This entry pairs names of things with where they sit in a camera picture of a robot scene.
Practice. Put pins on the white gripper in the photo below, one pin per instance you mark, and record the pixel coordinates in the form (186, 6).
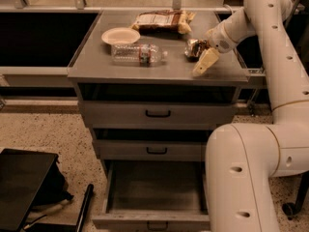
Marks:
(219, 39)

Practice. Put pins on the orange can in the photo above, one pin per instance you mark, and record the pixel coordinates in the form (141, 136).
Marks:
(194, 48)

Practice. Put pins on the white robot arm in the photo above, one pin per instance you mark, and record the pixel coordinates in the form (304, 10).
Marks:
(240, 158)

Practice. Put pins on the grey drawer cabinet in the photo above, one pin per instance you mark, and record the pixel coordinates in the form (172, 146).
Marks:
(96, 78)

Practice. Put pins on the top grey drawer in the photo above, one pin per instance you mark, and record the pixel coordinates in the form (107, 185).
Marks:
(154, 116)

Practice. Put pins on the grey drawer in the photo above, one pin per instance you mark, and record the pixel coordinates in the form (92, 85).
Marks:
(154, 116)
(154, 196)
(149, 150)

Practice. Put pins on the middle grey drawer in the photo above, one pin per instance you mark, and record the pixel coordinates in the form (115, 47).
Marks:
(149, 150)

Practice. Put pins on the bottom grey drawer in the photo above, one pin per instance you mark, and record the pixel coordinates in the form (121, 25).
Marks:
(154, 196)

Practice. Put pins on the brown snack bag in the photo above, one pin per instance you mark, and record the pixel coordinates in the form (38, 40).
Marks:
(170, 20)

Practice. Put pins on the clear plastic water bottle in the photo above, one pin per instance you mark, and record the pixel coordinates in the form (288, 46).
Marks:
(142, 54)

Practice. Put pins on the white paper plate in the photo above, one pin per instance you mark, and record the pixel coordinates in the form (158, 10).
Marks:
(120, 35)

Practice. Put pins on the black tube on floor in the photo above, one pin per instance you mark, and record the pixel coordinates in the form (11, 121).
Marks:
(84, 208)

